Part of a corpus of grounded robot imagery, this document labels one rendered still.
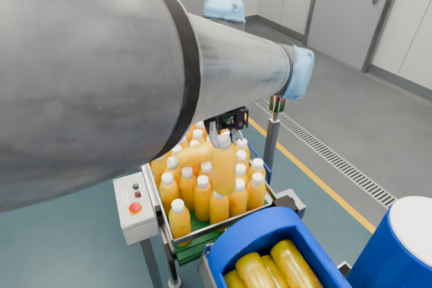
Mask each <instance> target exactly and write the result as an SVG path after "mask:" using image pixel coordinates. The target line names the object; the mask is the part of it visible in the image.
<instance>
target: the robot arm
mask: <svg viewBox="0 0 432 288"><path fill-rule="evenodd" d="M203 17H204V18H202V17H199V16H196V15H193V14H190V13H188V12H187V11H186V9H185V7H184V6H183V4H182V3H181V2H180V0H0V213H4V212H8V211H11V210H16V209H19V208H24V207H27V206H31V205H34V204H39V203H43V202H46V201H50V200H52V199H56V198H59V197H62V196H65V195H68V194H72V193H75V192H78V191H81V190H84V189H86V188H90V187H92V186H95V185H98V184H100V183H102V182H105V181H108V180H110V179H113V178H115V177H118V176H120V175H123V174H126V173H127V172H130V171H132V170H135V169H137V168H139V167H142V166H143V165H145V164H147V163H149V162H151V161H153V160H155V159H158V158H160V157H161V156H163V155H165V154H166V153H168V152H170V151H171V150H172V149H173V148H174V147H175V146H176V145H177V144H178V143H179V142H180V141H181V140H182V139H183V138H184V137H185V135H186V133H187V132H188V131H189V130H190V127H191V126H192V125H193V124H195V123H198V122H201V121H203V124H204V127H205V129H206V132H207V134H208V137H209V139H210V141H211V144H212V145H213V146H214V147H215V148H217V147H219V139H218V134H219V135H221V134H220V130H224V129H228V130H229V131H230V133H229V136H230V138H231V142H232V143H234V142H235V140H236V138H238V139H239V140H241V141H243V137H242V134H241V132H240V129H243V127H244V125H245V126H246V128H248V116H249V109H248V108H247V107H246V105H247V104H250V103H253V102H255V101H258V100H261V99H263V98H266V97H268V96H272V95H273V96H278V97H279V98H281V99H284V98H286V99H290V100H300V99H301V98H302V97H303V96H304V94H305V92H306V90H307V87H308V84H309V81H310V78H311V74H312V69H313V66H314V54H313V52H312V51H311V50H309V49H304V48H299V47H297V46H296V45H292V46H288V45H285V44H279V43H276V42H272V41H270V40H267V39H263V38H261V37H258V36H256V35H252V34H250V33H246V32H244V25H245V23H246V21H245V19H244V3H243V2H242V1H241V0H207V2H205V4H204V13H203ZM245 113H246V114H247V116H246V121H245V119H244V118H245ZM217 133H218V134H217Z"/></svg>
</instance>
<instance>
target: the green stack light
mask: <svg viewBox="0 0 432 288"><path fill-rule="evenodd" d="M284 107H285V101H284V102H281V103H278V102H274V101H272V100H271V98H270V102H269V109H270V110H271V111H273V112H275V113H280V112H282V111H284Z"/></svg>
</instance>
